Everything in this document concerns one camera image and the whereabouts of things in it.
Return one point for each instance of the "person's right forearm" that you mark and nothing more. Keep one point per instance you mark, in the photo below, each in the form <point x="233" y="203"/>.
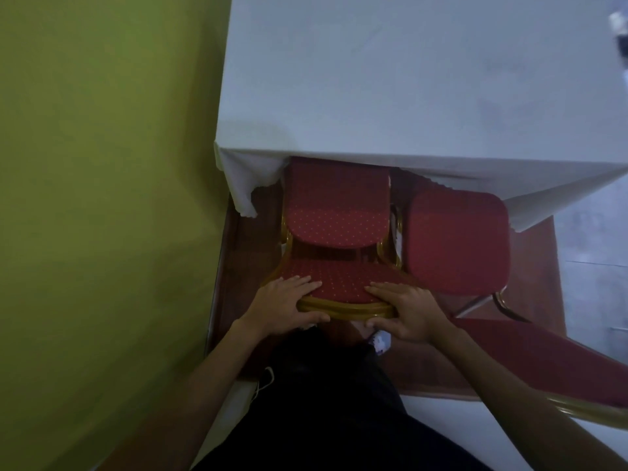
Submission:
<point x="515" y="412"/>

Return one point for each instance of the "person's left forearm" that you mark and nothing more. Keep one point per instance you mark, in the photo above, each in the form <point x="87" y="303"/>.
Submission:
<point x="196" y="402"/>

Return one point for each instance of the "red gold-framed chair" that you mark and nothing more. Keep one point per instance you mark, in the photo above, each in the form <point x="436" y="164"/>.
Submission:
<point x="456" y="240"/>
<point x="338" y="210"/>

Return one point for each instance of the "person's right hand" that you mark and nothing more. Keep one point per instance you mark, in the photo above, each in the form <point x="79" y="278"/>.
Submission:
<point x="417" y="313"/>

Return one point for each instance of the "person's white right shoe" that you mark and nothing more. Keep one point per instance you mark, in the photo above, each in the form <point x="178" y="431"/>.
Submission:
<point x="381" y="342"/>

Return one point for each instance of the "black shirt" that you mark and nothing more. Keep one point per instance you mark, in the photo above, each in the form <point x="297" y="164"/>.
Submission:
<point x="333" y="421"/>

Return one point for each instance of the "person's left hand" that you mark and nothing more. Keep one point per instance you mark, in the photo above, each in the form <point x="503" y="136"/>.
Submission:
<point x="279" y="309"/>

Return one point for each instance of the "table with white tablecloth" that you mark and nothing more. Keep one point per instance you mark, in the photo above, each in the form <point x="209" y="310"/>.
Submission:
<point x="417" y="78"/>

